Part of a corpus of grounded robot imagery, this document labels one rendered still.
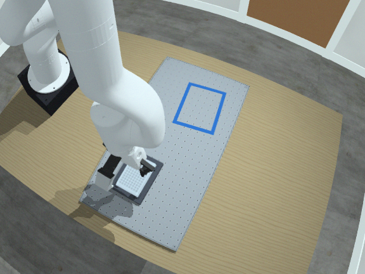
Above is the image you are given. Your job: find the blue tape outline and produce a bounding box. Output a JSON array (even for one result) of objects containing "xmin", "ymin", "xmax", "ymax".
[{"xmin": 172, "ymin": 82, "xmax": 226, "ymax": 135}]

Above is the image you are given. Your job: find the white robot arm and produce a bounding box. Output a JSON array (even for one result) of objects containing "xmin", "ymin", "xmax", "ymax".
[{"xmin": 0, "ymin": 0, "xmax": 165, "ymax": 191}]

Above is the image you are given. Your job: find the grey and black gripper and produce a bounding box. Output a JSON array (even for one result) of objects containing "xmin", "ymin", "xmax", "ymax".
[{"xmin": 121, "ymin": 147, "xmax": 155, "ymax": 177}]

